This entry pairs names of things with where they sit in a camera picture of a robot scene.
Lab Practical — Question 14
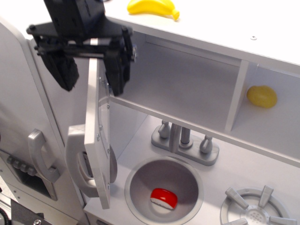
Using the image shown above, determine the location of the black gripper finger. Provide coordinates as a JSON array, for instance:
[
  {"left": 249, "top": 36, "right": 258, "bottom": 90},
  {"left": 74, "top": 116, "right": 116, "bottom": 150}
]
[
  {"left": 41, "top": 52, "right": 79, "bottom": 91},
  {"left": 104, "top": 42, "right": 130, "bottom": 96}
]

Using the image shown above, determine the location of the grey toy ice dispenser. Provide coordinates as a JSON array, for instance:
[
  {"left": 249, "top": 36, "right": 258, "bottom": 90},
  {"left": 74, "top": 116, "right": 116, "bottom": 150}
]
[{"left": 6, "top": 155, "right": 58, "bottom": 201}]

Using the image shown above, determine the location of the yellow toy lemon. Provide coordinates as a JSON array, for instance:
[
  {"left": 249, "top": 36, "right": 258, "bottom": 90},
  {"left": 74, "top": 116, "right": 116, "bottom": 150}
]
[{"left": 246, "top": 85, "right": 278, "bottom": 108}]

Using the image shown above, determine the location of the yellow toy banana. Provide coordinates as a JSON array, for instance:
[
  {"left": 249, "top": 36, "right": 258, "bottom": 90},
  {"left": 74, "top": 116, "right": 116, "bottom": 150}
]
[{"left": 127, "top": 0, "right": 180, "bottom": 21}]

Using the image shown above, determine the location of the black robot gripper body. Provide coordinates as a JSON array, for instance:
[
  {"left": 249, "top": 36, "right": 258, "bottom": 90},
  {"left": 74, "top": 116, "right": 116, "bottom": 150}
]
[{"left": 26, "top": 0, "right": 137, "bottom": 60}]

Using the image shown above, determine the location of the white toy kitchen cabinet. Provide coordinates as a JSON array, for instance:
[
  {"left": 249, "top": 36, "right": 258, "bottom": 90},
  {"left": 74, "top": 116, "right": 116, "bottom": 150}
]
[{"left": 0, "top": 0, "right": 300, "bottom": 225}]

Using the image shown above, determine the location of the grey toy faucet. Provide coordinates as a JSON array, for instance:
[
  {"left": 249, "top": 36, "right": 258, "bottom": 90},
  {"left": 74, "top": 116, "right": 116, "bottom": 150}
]
[{"left": 151, "top": 120, "right": 219, "bottom": 166}]

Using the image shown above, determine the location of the grey toy fridge door handle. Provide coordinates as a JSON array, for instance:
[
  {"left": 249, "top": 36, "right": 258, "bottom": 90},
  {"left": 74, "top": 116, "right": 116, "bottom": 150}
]
[{"left": 28, "top": 129, "right": 60, "bottom": 183}]

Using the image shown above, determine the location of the black braided cable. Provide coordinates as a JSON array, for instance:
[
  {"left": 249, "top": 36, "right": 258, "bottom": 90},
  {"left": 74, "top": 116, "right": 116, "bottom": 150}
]
[{"left": 0, "top": 207, "right": 11, "bottom": 225}]

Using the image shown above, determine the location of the red white toy sushi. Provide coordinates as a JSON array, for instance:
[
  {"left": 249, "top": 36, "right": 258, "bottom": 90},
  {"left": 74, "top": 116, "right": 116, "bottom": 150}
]
[{"left": 150, "top": 188, "right": 178, "bottom": 210}]

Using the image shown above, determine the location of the white toy microwave door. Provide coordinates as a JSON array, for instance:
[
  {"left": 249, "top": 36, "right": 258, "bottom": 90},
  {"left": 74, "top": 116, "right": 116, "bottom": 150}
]
[{"left": 65, "top": 53, "right": 118, "bottom": 209}]

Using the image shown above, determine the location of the grey toy stove burner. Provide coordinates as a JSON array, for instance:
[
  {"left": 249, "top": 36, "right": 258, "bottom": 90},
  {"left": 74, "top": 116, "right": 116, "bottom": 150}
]
[{"left": 220, "top": 185, "right": 298, "bottom": 225}]

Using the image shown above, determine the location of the silver toy sink bowl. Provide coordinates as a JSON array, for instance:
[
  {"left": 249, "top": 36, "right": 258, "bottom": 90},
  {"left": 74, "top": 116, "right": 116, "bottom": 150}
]
[{"left": 125, "top": 156, "right": 204, "bottom": 225}]

